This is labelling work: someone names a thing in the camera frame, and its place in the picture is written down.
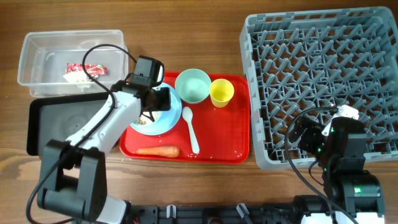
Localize small light blue bowl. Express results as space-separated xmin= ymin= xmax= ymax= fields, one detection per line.
xmin=136 ymin=110 xmax=164 ymax=126

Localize mint green bowl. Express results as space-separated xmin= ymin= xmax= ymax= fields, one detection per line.
xmin=175 ymin=68 xmax=211 ymax=104

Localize red snack wrapper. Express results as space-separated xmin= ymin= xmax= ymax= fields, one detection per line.
xmin=66 ymin=63 xmax=108 ymax=76

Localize yellow plastic cup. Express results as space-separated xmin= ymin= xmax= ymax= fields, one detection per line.
xmin=210 ymin=78 xmax=234 ymax=108

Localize white tissue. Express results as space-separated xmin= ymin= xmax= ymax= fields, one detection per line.
xmin=63 ymin=71 xmax=91 ymax=91

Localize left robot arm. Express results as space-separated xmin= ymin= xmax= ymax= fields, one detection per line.
xmin=29 ymin=56 xmax=170 ymax=223

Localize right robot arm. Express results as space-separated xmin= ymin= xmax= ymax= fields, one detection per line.
xmin=288 ymin=117 xmax=385 ymax=223

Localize grey dishwasher rack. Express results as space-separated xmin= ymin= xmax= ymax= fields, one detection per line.
xmin=239 ymin=7 xmax=397 ymax=170

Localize light blue plate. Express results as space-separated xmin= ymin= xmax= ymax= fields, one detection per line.
xmin=131 ymin=83 xmax=182 ymax=136

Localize white plastic spoon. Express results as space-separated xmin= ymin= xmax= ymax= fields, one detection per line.
xmin=182 ymin=106 xmax=200 ymax=154

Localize orange carrot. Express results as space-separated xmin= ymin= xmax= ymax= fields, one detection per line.
xmin=136 ymin=146 xmax=180 ymax=158

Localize red serving tray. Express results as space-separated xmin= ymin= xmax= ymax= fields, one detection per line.
xmin=119 ymin=73 xmax=251 ymax=164

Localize clear plastic bin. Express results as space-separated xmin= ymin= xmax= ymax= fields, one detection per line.
xmin=17 ymin=30 xmax=127 ymax=98

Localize black plastic tray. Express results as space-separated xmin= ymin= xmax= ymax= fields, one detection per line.
xmin=26 ymin=93 xmax=108 ymax=156

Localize right black cable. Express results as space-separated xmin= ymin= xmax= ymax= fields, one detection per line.
xmin=284 ymin=106 xmax=358 ymax=224

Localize black cable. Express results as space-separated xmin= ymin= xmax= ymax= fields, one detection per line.
xmin=25 ymin=44 xmax=138 ymax=224
xmin=284 ymin=106 xmax=358 ymax=224

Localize left black cable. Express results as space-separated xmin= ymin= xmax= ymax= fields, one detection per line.
xmin=25 ymin=44 xmax=138 ymax=224

